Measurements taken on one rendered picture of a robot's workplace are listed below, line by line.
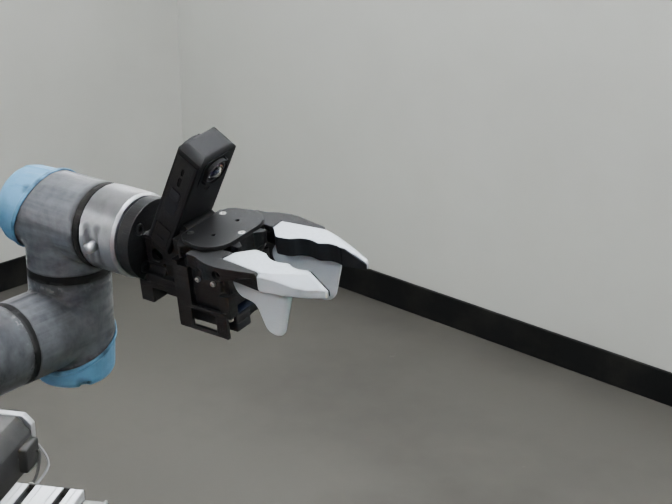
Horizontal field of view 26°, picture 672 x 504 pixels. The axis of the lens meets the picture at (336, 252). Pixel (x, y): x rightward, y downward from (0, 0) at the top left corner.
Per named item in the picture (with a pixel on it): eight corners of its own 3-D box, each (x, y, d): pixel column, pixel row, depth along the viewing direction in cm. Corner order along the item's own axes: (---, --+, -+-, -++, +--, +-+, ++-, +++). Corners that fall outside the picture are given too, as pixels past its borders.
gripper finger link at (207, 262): (290, 278, 113) (221, 246, 119) (288, 258, 112) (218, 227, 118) (243, 301, 110) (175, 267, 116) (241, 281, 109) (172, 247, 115)
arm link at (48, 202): (57, 236, 136) (51, 149, 133) (143, 262, 130) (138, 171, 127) (-8, 260, 131) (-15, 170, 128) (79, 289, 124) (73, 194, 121)
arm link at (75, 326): (-14, 389, 131) (-24, 276, 127) (77, 347, 139) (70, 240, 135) (47, 414, 127) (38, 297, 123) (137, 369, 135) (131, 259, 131)
